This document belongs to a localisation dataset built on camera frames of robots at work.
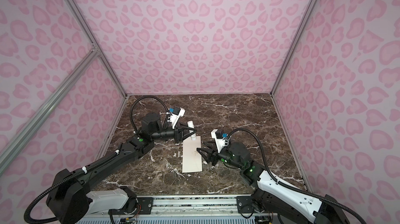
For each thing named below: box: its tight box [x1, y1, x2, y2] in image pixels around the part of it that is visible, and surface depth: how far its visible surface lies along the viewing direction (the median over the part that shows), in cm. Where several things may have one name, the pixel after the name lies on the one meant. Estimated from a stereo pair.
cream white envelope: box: [182, 135, 203, 173], surface depth 89 cm
